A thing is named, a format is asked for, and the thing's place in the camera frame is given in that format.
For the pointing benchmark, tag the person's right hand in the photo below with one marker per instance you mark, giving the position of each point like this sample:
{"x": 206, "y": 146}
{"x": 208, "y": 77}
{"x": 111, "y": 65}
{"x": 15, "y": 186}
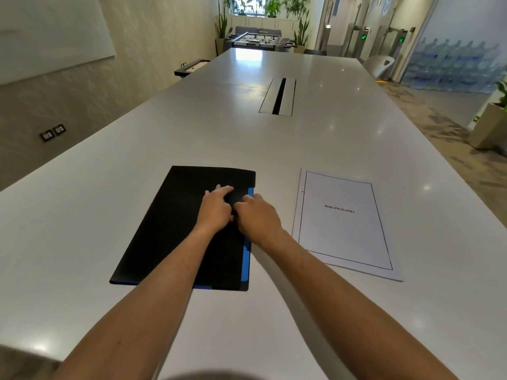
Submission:
{"x": 259, "y": 221}

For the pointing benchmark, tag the person's left hand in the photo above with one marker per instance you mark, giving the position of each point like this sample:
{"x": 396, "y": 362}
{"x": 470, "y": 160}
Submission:
{"x": 214, "y": 211}

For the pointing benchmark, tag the person's left thumb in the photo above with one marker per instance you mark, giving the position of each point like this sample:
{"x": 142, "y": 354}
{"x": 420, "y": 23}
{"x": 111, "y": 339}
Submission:
{"x": 231, "y": 216}

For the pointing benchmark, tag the person's right thumb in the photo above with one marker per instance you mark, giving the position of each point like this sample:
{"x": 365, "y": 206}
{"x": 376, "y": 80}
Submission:
{"x": 239, "y": 219}

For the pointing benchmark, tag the black document folder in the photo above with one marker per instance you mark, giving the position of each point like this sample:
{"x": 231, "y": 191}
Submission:
{"x": 174, "y": 225}

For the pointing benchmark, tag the person's left forearm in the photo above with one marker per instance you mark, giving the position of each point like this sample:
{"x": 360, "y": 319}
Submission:
{"x": 146, "y": 308}

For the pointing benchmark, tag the person's right forearm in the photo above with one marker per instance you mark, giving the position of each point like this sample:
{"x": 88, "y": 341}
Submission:
{"x": 348, "y": 312}

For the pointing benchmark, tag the white printed paper stack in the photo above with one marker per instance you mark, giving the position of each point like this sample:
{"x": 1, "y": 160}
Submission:
{"x": 342, "y": 221}

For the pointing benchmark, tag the black side table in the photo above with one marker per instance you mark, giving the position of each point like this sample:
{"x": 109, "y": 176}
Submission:
{"x": 192, "y": 68}

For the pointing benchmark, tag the foosball table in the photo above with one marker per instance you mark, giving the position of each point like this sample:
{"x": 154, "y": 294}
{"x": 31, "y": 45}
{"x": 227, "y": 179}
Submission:
{"x": 259, "y": 39}

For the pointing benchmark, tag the black chair back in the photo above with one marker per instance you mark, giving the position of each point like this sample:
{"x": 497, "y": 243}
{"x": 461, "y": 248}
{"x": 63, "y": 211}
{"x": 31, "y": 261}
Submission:
{"x": 315, "y": 52}

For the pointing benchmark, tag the tall snake plant in pot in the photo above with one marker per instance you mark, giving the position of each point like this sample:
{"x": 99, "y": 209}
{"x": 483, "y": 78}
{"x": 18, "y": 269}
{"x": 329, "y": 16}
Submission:
{"x": 302, "y": 35}
{"x": 221, "y": 31}

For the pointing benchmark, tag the white low cabinet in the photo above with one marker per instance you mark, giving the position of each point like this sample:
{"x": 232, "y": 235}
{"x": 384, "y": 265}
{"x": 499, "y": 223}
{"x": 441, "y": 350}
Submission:
{"x": 273, "y": 22}

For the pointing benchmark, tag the white plastic chair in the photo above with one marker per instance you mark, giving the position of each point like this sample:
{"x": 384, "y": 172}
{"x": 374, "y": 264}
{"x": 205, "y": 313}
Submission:
{"x": 379, "y": 65}

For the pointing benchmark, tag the leafy windowsill plant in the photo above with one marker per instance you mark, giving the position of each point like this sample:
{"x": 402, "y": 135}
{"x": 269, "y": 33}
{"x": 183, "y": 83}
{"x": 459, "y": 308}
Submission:
{"x": 273, "y": 7}
{"x": 233, "y": 3}
{"x": 297, "y": 4}

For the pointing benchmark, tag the steel turnstile gate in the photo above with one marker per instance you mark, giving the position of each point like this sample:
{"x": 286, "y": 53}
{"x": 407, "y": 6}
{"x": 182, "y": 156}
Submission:
{"x": 396, "y": 49}
{"x": 356, "y": 40}

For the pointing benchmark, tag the stack of water bottles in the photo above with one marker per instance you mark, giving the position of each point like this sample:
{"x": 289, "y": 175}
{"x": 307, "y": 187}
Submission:
{"x": 455, "y": 67}

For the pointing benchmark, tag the beige square planter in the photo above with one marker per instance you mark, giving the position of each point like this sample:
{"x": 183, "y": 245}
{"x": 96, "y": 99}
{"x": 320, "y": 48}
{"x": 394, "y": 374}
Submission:
{"x": 489, "y": 126}

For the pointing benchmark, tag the green plant in beige planter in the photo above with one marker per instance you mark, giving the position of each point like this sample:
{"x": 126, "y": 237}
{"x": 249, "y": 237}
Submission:
{"x": 503, "y": 94}

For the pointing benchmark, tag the black wall socket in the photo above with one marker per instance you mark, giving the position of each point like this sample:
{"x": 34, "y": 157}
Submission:
{"x": 60, "y": 129}
{"x": 46, "y": 135}

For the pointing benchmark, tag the white wall board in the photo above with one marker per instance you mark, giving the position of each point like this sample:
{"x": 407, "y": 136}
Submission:
{"x": 47, "y": 31}

